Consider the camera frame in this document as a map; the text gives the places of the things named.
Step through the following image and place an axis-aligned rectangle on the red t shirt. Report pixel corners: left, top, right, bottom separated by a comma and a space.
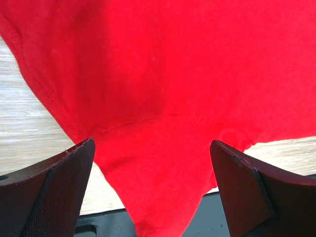
0, 0, 316, 237

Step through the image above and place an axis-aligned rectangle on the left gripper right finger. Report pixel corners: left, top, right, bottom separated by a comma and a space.
210, 140, 316, 237

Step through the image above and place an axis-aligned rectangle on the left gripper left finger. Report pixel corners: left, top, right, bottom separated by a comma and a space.
0, 138, 95, 237

